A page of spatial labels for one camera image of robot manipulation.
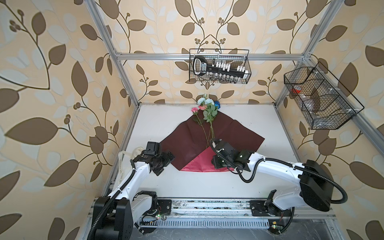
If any cream ribbon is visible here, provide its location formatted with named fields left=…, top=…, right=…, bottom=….
left=116, top=147, right=144, bottom=184

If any dark red wrapping paper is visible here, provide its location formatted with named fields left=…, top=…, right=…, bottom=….
left=161, top=112, right=265, bottom=172

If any pink fake rose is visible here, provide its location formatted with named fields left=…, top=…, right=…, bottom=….
left=199, top=105, right=210, bottom=141

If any magenta fake rose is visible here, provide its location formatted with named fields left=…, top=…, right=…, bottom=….
left=191, top=107, right=209, bottom=146

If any light blue fake rose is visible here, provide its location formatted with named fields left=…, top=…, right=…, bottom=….
left=197, top=95, right=214, bottom=143

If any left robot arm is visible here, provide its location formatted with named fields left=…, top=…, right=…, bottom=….
left=88, top=150, right=175, bottom=240

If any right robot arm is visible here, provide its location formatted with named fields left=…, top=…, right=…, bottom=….
left=209, top=139, right=348, bottom=235

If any black tool in basket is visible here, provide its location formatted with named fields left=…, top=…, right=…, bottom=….
left=190, top=56, right=252, bottom=79

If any plastic bottle red cap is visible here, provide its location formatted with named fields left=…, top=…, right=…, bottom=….
left=291, top=84, right=322, bottom=116

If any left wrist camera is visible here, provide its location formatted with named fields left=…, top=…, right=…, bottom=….
left=144, top=142, right=161, bottom=156

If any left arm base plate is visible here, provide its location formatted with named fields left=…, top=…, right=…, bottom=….
left=143, top=199, right=172, bottom=217

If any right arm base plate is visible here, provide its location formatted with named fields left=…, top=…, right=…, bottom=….
left=250, top=200, right=292, bottom=218

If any back wire basket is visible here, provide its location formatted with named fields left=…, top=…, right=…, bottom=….
left=189, top=48, right=252, bottom=84

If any wire basket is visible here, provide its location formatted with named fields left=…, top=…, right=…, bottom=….
left=189, top=48, right=252, bottom=84
left=284, top=62, right=365, bottom=130

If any right wire basket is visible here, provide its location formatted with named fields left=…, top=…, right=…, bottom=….
left=284, top=62, right=365, bottom=130

